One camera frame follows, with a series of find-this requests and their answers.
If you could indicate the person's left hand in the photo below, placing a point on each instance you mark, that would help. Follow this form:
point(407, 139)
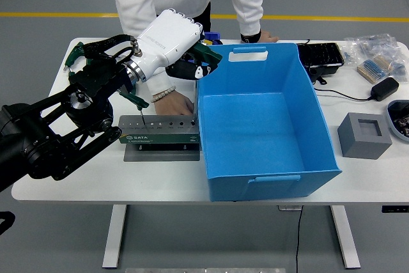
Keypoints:
point(268, 38)

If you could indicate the person's right hand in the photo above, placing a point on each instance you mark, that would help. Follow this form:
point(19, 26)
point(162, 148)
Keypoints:
point(174, 105)

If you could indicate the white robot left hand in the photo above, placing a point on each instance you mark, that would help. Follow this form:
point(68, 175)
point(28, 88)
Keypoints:
point(166, 39)

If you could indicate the green silver wrench holder stand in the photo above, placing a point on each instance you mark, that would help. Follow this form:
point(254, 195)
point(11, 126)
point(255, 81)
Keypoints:
point(156, 140)

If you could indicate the person's left forearm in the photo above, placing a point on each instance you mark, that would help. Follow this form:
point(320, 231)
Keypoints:
point(250, 14)

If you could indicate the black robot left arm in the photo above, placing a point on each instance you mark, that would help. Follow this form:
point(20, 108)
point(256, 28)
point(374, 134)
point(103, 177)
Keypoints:
point(38, 132)

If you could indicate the large light blue plastic box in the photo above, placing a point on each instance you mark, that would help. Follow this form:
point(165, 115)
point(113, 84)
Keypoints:
point(255, 126)

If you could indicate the yellow black tape measure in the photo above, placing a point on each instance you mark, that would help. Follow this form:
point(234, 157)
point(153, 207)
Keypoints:
point(208, 42)

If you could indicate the small dark blue bin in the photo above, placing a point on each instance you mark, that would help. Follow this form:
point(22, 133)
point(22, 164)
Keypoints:
point(212, 34)

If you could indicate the black plastic tray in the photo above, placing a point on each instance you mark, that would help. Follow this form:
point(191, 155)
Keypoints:
point(321, 55)

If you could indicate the clear plastic parts bags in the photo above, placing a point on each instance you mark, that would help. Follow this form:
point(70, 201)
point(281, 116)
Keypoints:
point(374, 44)

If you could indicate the tan resistor strip bundle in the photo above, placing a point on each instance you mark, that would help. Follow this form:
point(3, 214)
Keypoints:
point(375, 68)

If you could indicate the black power adapter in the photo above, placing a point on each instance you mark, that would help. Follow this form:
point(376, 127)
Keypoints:
point(385, 89)

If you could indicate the grey hollow cube block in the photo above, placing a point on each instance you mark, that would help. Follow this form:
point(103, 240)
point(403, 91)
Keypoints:
point(358, 145)

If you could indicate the white table leg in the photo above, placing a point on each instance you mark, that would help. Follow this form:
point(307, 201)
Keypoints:
point(113, 238)
point(346, 238)

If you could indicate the blue-rimmed parts bowl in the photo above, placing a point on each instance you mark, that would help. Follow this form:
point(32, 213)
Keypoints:
point(397, 110)

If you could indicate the black table control panel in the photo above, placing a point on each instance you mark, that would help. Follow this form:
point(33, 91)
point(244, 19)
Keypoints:
point(394, 209)

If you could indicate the grey under-table bracket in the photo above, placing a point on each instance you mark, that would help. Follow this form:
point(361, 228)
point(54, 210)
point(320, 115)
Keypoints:
point(287, 207)

